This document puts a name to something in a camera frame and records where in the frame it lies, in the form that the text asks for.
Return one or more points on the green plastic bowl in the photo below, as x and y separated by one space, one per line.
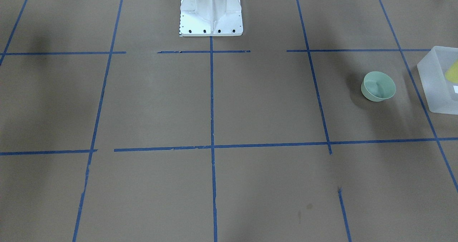
377 86

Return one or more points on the yellow plastic cup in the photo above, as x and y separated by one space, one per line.
451 74

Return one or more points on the translucent plastic storage box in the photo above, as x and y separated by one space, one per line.
441 94

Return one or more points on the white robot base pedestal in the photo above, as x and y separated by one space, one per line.
211 18

